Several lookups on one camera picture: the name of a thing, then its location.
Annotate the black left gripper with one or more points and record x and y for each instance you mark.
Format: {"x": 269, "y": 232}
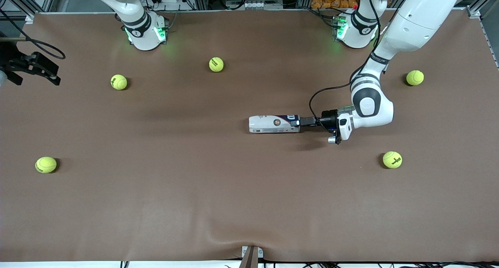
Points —
{"x": 328, "y": 119}

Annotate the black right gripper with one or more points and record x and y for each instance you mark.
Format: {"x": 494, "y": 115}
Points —
{"x": 11, "y": 62}

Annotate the white blue tennis ball can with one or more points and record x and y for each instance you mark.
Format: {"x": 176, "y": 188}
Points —
{"x": 269, "y": 123}

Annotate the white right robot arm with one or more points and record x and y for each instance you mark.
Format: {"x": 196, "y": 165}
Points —
{"x": 142, "y": 30}

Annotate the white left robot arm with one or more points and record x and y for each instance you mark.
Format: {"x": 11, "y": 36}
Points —
{"x": 413, "y": 18}

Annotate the yellow tennis ball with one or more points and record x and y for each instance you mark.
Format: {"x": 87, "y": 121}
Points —
{"x": 392, "y": 159}
{"x": 46, "y": 164}
{"x": 414, "y": 77}
{"x": 216, "y": 64}
{"x": 119, "y": 82}

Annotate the brown table cloth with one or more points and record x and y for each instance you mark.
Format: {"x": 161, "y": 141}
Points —
{"x": 249, "y": 201}

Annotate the grey metal table clamp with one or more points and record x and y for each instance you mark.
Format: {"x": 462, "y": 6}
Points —
{"x": 252, "y": 252}

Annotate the aluminium corner bracket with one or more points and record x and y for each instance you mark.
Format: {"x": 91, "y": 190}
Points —
{"x": 474, "y": 12}
{"x": 30, "y": 19}

